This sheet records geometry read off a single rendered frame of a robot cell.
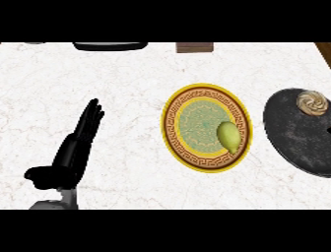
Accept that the black appliance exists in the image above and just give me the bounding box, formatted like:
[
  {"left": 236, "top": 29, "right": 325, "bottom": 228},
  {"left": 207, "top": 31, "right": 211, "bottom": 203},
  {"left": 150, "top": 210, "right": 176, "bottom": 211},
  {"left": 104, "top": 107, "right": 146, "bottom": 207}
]
[{"left": 70, "top": 41, "right": 149, "bottom": 52}]

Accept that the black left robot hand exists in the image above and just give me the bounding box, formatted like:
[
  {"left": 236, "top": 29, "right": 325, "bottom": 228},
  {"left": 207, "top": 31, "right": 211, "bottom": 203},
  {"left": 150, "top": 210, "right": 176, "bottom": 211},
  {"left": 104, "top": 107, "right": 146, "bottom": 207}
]
[{"left": 23, "top": 97, "right": 106, "bottom": 191}]

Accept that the beige frosted cupcake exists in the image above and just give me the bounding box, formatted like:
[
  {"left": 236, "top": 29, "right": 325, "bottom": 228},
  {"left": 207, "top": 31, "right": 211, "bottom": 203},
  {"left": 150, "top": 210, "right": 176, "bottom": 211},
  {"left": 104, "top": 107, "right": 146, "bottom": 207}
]
[{"left": 294, "top": 90, "right": 330, "bottom": 117}]

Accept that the green lemon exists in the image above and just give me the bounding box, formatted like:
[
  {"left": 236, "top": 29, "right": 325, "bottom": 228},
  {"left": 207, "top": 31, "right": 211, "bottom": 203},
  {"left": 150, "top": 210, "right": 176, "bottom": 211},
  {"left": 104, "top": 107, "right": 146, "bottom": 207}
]
[{"left": 214, "top": 120, "right": 244, "bottom": 155}]

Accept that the dark frying pan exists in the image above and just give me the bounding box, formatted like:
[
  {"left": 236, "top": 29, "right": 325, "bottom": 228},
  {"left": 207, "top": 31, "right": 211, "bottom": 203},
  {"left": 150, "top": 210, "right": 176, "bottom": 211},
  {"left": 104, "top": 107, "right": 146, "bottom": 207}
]
[{"left": 261, "top": 88, "right": 331, "bottom": 210}]

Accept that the brown wooden block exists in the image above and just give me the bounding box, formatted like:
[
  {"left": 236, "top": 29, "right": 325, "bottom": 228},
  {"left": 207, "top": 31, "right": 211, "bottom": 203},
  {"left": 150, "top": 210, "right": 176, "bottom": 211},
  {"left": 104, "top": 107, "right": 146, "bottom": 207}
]
[{"left": 176, "top": 41, "right": 214, "bottom": 54}]

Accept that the yellow patterned plate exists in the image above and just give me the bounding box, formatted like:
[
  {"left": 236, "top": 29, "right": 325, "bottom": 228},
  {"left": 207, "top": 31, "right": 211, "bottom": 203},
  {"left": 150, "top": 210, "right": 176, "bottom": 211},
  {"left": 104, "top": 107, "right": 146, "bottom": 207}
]
[{"left": 159, "top": 83, "right": 254, "bottom": 174}]

